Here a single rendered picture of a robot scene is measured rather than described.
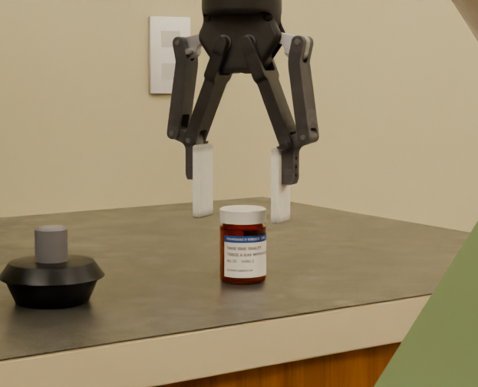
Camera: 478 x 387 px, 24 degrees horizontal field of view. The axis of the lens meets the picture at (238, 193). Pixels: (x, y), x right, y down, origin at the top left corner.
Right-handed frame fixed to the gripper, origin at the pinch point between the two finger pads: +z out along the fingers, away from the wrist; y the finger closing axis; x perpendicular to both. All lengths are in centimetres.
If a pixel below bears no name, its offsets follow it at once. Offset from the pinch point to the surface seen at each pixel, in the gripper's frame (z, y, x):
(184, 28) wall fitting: -17, -36, 53
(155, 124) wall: -3, -39, 50
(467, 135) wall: 1, -6, 106
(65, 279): 6.0, -7.3, -18.5
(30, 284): 6.4, -9.7, -20.3
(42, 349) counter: 8.8, -1.5, -29.9
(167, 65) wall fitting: -12, -37, 51
